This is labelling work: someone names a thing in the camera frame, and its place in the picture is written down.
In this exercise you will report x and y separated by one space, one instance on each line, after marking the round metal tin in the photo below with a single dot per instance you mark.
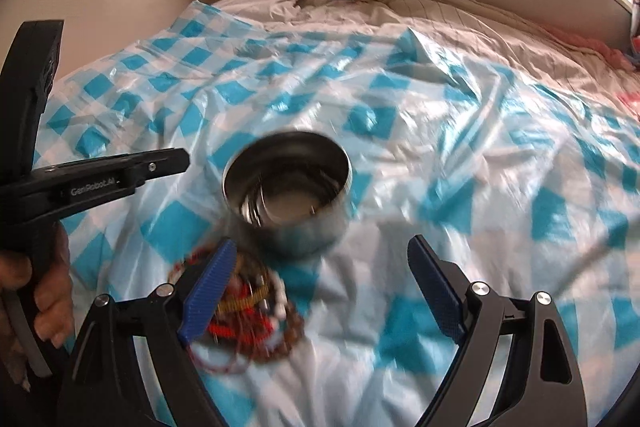
300 242

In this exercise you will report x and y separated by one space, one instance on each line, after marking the colourful printed cloth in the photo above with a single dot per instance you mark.
636 17

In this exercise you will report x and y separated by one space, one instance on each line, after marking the blue white checkered plastic sheet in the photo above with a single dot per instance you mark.
450 157

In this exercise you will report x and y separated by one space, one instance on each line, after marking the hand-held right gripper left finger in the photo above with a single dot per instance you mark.
210 292

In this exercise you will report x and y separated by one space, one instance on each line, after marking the pale striped quilt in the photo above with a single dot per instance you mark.
500 22

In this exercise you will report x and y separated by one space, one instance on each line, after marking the pink cloth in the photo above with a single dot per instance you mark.
615 57

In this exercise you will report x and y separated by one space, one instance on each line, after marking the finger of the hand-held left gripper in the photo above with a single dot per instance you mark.
160 162

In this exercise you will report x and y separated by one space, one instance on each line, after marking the person's left hand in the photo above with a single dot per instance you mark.
52 302

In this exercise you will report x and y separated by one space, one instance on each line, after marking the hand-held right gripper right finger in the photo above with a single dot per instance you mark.
435 292

